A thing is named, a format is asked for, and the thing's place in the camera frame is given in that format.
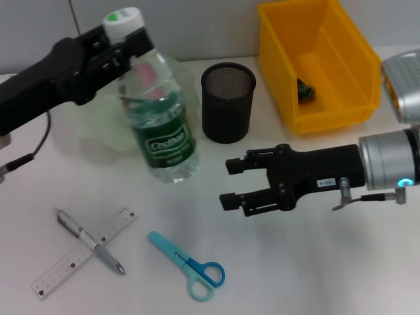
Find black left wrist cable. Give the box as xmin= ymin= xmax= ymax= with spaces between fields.
xmin=0 ymin=110 xmax=53 ymax=180

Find black mesh pen holder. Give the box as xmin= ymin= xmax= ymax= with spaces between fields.
xmin=200 ymin=62 xmax=257 ymax=144

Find pink toy peach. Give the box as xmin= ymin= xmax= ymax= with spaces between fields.
xmin=136 ymin=64 xmax=159 ymax=85

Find green glass fruit plate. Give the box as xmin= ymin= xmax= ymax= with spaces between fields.
xmin=70 ymin=55 xmax=201 ymax=155

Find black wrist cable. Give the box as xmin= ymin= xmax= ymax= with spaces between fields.
xmin=350 ymin=186 xmax=410 ymax=206
xmin=0 ymin=110 xmax=53 ymax=180

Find clear plastic ruler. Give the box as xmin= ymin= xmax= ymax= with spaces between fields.
xmin=31 ymin=205 xmax=138 ymax=300

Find yellow plastic bin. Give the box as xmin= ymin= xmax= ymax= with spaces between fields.
xmin=257 ymin=0 xmax=383 ymax=135

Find grey white ballpoint pen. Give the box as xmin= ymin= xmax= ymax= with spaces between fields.
xmin=53 ymin=207 xmax=127 ymax=276

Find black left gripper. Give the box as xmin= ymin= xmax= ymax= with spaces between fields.
xmin=0 ymin=26 xmax=116 ymax=138

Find clear green-label water bottle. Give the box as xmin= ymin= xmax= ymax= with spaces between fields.
xmin=101 ymin=6 xmax=201 ymax=184

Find green plastic wrapper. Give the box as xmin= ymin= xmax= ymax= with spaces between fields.
xmin=297 ymin=77 xmax=316 ymax=103

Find blue and teal scissors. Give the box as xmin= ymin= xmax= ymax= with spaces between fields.
xmin=148 ymin=231 xmax=226 ymax=302

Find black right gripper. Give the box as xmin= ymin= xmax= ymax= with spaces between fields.
xmin=219 ymin=142 xmax=367 ymax=218

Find silver right gripper post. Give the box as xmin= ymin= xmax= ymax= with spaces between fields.
xmin=331 ymin=177 xmax=352 ymax=211

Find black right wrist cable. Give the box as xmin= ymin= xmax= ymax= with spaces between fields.
xmin=350 ymin=186 xmax=410 ymax=206

